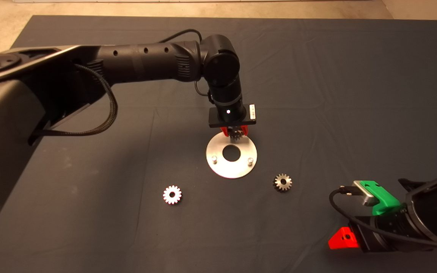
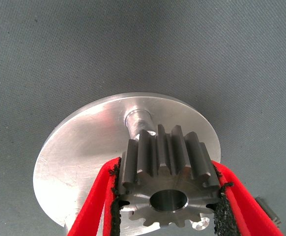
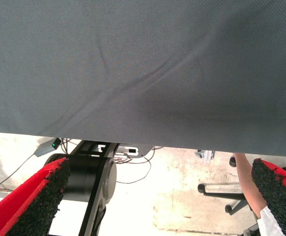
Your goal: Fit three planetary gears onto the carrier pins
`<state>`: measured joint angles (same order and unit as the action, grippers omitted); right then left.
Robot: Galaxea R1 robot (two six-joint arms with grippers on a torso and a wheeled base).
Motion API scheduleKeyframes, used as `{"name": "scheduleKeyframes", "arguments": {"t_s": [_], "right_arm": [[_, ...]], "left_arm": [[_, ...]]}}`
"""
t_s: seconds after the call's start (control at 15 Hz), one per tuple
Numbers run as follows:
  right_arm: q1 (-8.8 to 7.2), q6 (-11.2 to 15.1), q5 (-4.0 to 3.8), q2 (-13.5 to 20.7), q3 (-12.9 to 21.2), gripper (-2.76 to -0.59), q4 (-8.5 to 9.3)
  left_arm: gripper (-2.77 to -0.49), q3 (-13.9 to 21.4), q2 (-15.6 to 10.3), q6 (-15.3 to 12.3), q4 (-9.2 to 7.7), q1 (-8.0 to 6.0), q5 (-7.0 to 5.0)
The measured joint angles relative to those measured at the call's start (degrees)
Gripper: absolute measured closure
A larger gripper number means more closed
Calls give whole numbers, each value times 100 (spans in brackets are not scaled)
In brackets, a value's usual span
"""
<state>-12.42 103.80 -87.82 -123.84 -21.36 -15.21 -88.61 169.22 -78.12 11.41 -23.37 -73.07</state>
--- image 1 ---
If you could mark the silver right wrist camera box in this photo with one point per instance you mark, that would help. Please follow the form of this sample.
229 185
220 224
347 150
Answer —
366 194

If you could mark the small steel planetary gear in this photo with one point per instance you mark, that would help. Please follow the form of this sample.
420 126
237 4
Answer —
287 185
168 197
236 134

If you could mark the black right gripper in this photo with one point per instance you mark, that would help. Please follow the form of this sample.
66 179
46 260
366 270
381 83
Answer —
368 235

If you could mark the green right camera mount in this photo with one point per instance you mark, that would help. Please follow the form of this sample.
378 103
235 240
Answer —
385 203

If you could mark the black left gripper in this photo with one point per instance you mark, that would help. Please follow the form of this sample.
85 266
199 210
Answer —
252 113

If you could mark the round metal carrier plate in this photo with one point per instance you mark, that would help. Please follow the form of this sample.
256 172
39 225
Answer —
237 168

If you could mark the dark grey table cloth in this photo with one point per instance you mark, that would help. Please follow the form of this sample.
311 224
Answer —
317 76

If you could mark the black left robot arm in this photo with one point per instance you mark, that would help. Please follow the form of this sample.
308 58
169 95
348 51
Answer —
146 64

